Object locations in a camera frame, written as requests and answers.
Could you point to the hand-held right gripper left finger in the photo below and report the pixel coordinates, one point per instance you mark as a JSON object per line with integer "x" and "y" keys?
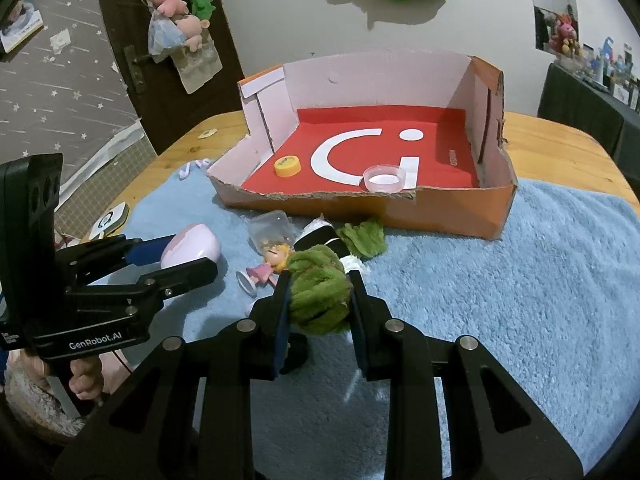
{"x": 281, "y": 320}

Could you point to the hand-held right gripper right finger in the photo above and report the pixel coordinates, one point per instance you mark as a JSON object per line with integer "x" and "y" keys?
{"x": 356, "y": 320}

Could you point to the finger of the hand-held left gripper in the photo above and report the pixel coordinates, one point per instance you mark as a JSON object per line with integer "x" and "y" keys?
{"x": 190, "y": 272}
{"x": 145, "y": 252}

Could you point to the pink oval case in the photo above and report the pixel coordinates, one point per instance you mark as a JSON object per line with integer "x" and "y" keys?
{"x": 192, "y": 245}

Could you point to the green chenille scrunchie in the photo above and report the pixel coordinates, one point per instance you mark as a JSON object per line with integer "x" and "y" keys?
{"x": 317, "y": 290}

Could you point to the blonde doll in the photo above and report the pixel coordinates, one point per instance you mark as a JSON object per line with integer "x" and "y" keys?
{"x": 272, "y": 257}

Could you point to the black and white sock roll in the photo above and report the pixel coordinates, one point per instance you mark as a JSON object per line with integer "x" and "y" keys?
{"x": 320, "y": 237}

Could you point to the clear square plastic box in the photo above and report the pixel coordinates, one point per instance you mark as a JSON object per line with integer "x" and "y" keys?
{"x": 272, "y": 227}

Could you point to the orange cardboard box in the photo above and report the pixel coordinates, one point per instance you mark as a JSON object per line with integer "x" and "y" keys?
{"x": 450, "y": 170}

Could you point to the person's left forearm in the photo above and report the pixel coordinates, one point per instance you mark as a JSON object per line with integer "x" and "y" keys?
{"x": 30, "y": 405}

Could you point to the person's left hand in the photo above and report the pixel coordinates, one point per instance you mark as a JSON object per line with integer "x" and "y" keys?
{"x": 85, "y": 375}

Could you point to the white card with figure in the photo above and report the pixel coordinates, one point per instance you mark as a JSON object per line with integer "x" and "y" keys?
{"x": 109, "y": 219}

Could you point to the green chenille leaf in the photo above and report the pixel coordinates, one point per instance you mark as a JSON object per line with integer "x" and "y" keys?
{"x": 362, "y": 237}

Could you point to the small pale sticker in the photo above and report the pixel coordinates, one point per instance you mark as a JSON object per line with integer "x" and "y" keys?
{"x": 206, "y": 134}

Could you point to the dark brown door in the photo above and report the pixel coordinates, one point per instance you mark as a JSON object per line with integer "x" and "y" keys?
{"x": 150, "y": 110}

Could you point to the clear round plastic container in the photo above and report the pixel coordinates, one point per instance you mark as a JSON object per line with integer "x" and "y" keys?
{"x": 385, "y": 180}

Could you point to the yellow bottle cap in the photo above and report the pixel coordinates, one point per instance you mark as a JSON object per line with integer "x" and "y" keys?
{"x": 287, "y": 166}

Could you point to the blue fluffy towel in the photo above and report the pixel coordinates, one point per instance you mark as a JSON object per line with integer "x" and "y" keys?
{"x": 500, "y": 285}

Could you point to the clear hanging bag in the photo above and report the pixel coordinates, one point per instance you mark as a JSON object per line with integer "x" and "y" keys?
{"x": 200, "y": 67}

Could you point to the white picture book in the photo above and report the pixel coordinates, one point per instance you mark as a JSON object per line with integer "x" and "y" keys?
{"x": 20, "y": 25}

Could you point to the pink pig plush toy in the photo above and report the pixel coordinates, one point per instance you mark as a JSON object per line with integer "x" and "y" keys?
{"x": 169, "y": 1}

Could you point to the green plush toy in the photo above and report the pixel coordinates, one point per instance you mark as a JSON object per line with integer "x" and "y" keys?
{"x": 202, "y": 5}

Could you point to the black-draped side table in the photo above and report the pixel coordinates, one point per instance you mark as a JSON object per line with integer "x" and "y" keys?
{"x": 580, "y": 105}

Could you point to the pink and yellow plush toy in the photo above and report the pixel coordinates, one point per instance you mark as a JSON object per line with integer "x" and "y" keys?
{"x": 566, "y": 32}

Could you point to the assorted small display boxes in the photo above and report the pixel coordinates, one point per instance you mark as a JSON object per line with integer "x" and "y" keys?
{"x": 615, "y": 67}

